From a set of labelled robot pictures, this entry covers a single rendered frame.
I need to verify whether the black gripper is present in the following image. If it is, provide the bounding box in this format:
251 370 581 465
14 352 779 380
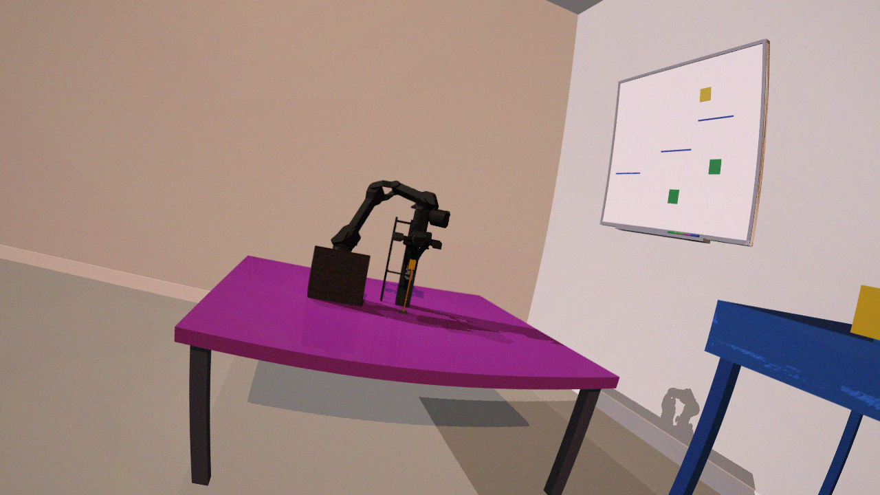
393 221 442 264

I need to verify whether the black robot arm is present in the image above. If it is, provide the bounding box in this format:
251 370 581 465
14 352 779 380
331 180 450 252

